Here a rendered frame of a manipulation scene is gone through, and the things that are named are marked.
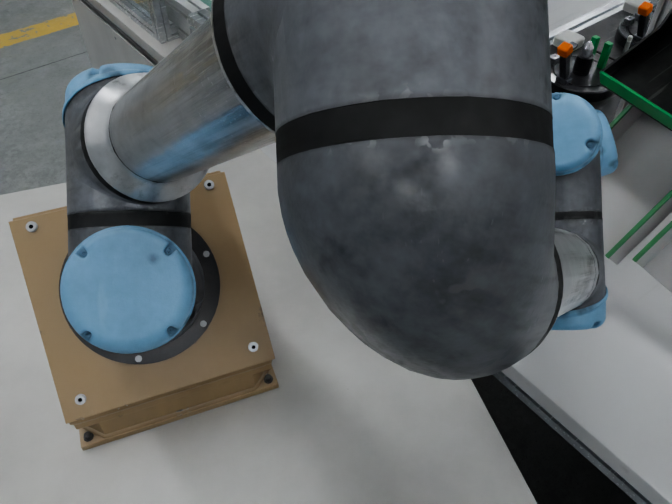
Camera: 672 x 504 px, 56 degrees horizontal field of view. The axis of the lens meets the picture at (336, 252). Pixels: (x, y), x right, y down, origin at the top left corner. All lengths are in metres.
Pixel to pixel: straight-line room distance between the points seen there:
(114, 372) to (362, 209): 0.64
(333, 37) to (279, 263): 0.82
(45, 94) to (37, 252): 2.47
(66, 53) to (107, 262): 3.01
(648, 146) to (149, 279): 0.68
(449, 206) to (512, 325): 0.07
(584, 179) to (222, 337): 0.47
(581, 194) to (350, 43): 0.42
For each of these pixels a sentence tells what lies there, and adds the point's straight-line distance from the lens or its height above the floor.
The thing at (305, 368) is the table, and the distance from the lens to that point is 0.91.
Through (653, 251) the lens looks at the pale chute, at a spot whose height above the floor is 1.02.
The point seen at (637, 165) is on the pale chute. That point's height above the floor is 1.07.
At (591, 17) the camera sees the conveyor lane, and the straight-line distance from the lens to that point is 1.59.
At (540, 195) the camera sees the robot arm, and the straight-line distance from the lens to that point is 0.24.
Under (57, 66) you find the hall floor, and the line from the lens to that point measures 3.48.
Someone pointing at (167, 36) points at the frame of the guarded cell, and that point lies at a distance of 1.65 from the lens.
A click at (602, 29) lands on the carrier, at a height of 0.97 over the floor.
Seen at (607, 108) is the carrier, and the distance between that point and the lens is 1.26.
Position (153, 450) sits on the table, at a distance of 0.88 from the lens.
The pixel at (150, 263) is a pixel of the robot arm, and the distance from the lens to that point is 0.59.
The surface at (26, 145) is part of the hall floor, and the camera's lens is 2.98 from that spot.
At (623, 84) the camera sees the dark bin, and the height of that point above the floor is 1.21.
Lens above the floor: 1.62
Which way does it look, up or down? 47 degrees down
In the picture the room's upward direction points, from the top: straight up
